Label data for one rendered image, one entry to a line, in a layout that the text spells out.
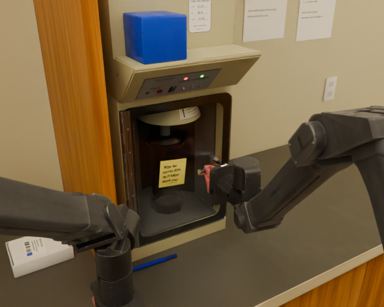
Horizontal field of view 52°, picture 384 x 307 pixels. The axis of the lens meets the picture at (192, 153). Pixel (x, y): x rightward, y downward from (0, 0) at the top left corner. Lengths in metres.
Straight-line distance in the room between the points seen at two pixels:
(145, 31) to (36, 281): 0.71
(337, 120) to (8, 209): 0.37
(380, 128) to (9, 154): 1.15
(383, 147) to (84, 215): 0.37
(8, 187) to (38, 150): 0.93
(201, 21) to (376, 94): 1.51
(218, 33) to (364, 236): 0.76
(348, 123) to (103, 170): 0.56
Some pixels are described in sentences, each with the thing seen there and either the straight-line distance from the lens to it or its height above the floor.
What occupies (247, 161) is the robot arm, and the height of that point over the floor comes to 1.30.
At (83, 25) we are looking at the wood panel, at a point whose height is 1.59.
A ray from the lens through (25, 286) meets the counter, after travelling 1.16.
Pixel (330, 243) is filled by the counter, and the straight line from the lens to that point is 1.28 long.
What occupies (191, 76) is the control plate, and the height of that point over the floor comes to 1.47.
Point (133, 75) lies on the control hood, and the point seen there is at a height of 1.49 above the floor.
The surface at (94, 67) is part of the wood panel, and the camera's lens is 0.79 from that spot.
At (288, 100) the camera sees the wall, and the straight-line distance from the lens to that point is 1.85.
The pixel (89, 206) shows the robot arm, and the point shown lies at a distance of 0.57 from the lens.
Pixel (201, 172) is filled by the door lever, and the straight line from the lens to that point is 1.02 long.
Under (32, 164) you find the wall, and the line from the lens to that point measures 1.40.
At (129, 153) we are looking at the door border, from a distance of 0.96.
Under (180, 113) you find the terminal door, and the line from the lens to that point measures 0.99.
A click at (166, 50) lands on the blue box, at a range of 0.82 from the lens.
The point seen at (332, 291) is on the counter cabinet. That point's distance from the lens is 1.33.
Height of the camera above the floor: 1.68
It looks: 25 degrees down
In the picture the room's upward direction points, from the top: straight up
